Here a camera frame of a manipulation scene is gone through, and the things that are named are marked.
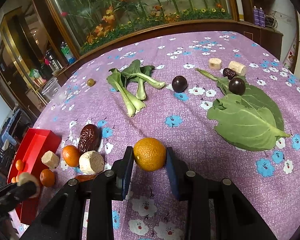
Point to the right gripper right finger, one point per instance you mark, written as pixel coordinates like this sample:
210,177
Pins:
176,170

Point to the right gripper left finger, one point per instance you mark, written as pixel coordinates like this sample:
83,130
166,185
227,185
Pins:
123,172

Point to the white cylinder front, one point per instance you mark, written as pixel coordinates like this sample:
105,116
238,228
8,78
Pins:
27,186

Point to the white cylinder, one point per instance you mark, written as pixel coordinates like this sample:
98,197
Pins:
27,186
91,163

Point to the glossy red date front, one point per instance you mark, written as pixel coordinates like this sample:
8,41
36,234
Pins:
82,178

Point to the white cylinder middle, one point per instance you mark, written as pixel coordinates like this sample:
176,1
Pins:
91,163

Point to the dark red date far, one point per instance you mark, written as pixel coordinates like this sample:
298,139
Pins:
90,138

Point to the beige cylinder near box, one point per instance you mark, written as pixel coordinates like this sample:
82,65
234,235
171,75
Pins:
50,159

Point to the red shallow box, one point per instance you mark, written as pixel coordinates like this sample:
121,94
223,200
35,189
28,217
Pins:
35,143

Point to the purple floral tablecloth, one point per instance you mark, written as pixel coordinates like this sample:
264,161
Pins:
270,180

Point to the dark plum left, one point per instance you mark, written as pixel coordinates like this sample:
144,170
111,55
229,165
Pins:
179,84

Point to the dark plum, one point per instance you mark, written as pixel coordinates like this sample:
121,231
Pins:
179,84
237,86

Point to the large green cabbage leaf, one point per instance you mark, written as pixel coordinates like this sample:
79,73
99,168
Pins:
252,121

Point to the bok choy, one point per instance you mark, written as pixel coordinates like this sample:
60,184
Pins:
131,81

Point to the green grape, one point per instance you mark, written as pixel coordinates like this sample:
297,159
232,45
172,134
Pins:
90,82

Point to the dark plum right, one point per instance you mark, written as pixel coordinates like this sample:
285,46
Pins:
237,86

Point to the clear plastic cup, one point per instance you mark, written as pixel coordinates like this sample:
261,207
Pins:
52,91

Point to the small date by leaf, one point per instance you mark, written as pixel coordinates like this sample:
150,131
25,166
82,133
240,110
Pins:
229,73

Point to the far beige cylinder left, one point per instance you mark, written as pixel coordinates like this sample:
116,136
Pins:
215,63

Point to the far beige cylinder right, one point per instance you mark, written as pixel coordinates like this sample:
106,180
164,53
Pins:
239,68

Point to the green label plastic bottle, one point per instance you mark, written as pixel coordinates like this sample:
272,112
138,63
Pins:
67,53

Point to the black steel thermos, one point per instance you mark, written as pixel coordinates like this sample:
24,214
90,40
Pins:
52,62

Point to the flower display glass cabinet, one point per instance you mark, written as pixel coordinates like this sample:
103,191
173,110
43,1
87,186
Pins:
88,24

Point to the purple bottles on cabinet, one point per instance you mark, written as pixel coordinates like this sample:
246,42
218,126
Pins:
259,16

